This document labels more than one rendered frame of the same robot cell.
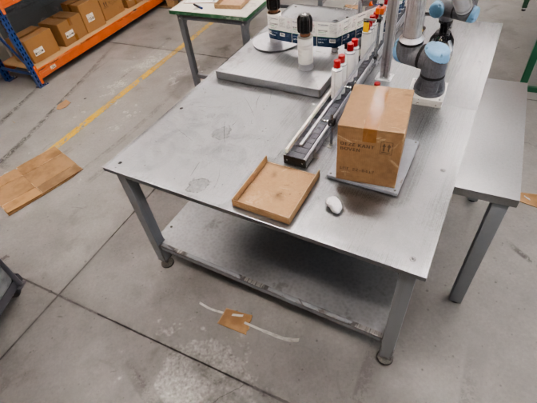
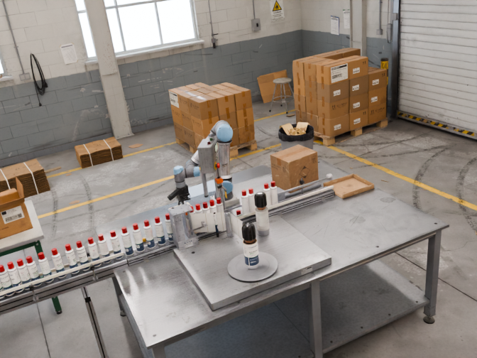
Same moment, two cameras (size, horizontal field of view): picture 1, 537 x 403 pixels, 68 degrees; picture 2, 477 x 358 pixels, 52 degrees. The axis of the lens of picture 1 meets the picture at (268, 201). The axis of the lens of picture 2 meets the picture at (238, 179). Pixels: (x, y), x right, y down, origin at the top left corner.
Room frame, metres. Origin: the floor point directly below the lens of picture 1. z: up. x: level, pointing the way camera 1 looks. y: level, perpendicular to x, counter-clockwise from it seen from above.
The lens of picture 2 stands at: (4.57, 1.15, 2.58)
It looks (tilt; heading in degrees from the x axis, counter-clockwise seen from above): 24 degrees down; 213
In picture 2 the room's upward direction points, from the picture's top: 7 degrees counter-clockwise
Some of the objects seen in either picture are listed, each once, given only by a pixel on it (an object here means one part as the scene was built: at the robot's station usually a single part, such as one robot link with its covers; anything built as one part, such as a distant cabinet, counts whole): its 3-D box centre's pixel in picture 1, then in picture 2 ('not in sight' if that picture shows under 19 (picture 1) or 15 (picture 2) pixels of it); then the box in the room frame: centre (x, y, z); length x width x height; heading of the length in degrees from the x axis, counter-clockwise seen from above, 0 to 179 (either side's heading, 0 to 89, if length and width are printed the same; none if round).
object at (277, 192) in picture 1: (276, 187); (348, 185); (1.19, -0.04, 0.85); 0.30 x 0.26 x 0.04; 146
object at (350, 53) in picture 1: (349, 62); (252, 201); (1.91, -0.52, 0.98); 0.05 x 0.05 x 0.20
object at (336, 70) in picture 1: (336, 79); (273, 194); (1.75, -0.41, 0.98); 0.05 x 0.05 x 0.20
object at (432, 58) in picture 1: (434, 58); not in sight; (1.73, -0.88, 1.04); 0.13 x 0.12 x 0.14; 40
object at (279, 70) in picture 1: (295, 52); (248, 256); (2.37, -0.29, 0.86); 0.80 x 0.67 x 0.05; 146
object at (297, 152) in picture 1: (356, 71); (236, 221); (2.02, -0.59, 0.86); 1.65 x 0.08 x 0.04; 146
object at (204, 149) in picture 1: (332, 86); (258, 226); (1.97, -0.44, 0.82); 2.10 x 1.50 x 0.02; 146
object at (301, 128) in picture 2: not in sight; (297, 136); (-0.65, -1.33, 0.50); 0.42 x 0.41 x 0.28; 149
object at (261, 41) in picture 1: (276, 41); (253, 266); (2.50, -0.19, 0.89); 0.31 x 0.31 x 0.01
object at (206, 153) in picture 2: not in sight; (209, 155); (2.06, -0.72, 1.38); 0.17 x 0.10 x 0.19; 21
